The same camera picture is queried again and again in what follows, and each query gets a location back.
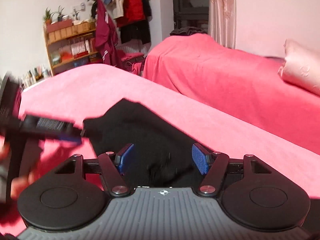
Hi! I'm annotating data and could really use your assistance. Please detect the pink patterned curtain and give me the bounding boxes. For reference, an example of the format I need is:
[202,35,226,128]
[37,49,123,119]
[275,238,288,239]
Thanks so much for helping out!
[208,0,236,49]

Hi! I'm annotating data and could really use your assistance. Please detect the pink blanket far bed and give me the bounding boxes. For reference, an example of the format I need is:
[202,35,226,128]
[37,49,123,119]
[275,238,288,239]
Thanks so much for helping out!
[143,34,319,153]

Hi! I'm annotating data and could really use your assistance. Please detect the dark window frame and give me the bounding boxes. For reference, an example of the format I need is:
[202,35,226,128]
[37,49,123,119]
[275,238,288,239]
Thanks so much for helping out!
[173,0,209,33]

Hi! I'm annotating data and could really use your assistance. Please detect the dark red hanging garment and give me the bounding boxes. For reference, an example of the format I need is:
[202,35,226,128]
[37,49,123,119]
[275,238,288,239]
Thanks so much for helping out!
[95,0,123,69]

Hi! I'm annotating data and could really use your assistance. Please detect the pink blanket bed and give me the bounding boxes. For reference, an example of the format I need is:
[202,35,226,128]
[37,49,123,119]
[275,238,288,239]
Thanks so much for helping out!
[143,34,319,153]
[1,64,319,239]

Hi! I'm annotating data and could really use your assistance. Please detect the dark clothes pile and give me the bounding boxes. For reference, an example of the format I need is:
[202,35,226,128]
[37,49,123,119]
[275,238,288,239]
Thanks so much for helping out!
[170,27,207,36]

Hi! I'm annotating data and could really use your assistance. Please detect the pink blanket near bed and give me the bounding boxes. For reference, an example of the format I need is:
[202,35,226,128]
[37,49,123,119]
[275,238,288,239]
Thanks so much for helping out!
[1,64,319,239]

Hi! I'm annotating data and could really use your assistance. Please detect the wooden shelf unit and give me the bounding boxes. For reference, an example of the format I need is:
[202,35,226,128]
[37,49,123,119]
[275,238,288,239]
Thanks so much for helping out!
[43,19,102,75]

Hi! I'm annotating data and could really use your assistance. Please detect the red and black jacket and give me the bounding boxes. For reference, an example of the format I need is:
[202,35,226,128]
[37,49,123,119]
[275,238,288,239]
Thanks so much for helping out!
[116,0,152,44]

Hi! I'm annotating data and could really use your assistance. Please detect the black knit pants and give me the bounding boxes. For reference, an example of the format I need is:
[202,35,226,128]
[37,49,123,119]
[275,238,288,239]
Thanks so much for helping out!
[83,99,203,188]

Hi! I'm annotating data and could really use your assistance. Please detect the cream embossed pillow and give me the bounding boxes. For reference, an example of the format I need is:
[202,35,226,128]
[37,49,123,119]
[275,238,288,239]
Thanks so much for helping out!
[278,39,319,96]

